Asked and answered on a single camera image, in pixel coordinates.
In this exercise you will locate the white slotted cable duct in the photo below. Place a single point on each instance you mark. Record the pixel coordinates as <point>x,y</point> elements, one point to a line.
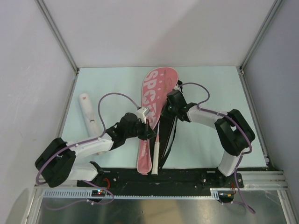
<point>94,194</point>

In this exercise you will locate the pink racket bag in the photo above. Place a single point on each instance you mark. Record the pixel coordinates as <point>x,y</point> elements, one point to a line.
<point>156,85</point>

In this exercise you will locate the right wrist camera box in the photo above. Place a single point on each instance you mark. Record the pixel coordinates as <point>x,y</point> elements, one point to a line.
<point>178,87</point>

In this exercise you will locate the white shuttlecock tube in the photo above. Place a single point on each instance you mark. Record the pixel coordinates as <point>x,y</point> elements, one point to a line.
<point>89,116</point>

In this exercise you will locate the aluminium frame post left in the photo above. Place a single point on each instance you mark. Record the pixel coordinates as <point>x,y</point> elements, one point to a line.
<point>57,34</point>

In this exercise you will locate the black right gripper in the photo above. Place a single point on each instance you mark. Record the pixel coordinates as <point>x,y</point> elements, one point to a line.
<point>166,114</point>

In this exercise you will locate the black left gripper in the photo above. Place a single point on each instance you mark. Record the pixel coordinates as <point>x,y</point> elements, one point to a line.
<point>148,133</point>

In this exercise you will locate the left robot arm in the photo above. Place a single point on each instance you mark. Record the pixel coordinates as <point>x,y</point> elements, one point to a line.
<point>61,161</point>

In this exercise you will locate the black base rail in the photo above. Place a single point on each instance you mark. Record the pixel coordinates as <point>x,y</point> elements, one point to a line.
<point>168,181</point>

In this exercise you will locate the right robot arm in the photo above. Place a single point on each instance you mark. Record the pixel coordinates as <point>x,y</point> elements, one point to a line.
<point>233,131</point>

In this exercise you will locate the aluminium frame post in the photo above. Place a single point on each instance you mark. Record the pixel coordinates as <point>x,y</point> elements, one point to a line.
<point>57,34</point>
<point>272,13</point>

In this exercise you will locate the aluminium frame post right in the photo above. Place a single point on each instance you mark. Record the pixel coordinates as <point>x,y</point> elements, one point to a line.
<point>272,13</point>

